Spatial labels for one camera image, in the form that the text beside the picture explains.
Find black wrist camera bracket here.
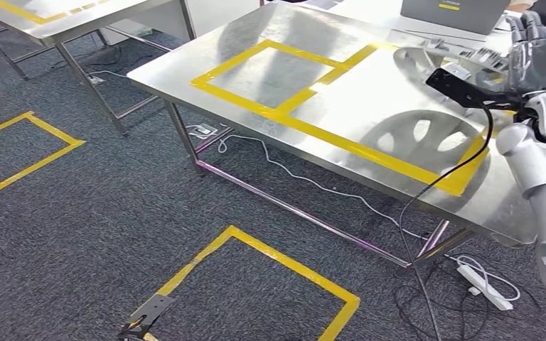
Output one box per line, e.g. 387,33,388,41
116,293,175,341
426,67,525,111

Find black left wrist camera bracket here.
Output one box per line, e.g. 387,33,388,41
116,293,175,341

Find yellow floor tape square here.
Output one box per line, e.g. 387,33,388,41
0,111,87,203

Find black right wrist camera bracket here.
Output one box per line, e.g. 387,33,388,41
426,67,525,111

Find white floor cable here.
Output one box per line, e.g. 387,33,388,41
216,134,521,302

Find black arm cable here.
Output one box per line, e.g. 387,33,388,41
397,108,496,341

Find stainless steel table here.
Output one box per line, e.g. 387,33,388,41
0,0,198,139

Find silver wheel hubcap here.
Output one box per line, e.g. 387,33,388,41
392,36,514,95

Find white power strip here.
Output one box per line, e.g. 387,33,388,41
456,263,514,313

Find black floor cable tangle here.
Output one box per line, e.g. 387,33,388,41
392,261,542,341

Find stainless steel workbench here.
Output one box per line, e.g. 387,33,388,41
127,0,546,275

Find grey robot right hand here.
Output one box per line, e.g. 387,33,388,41
474,10,546,95

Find printed paper sheet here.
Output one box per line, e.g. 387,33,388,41
301,0,347,11

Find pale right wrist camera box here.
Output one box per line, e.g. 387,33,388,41
441,62,473,82

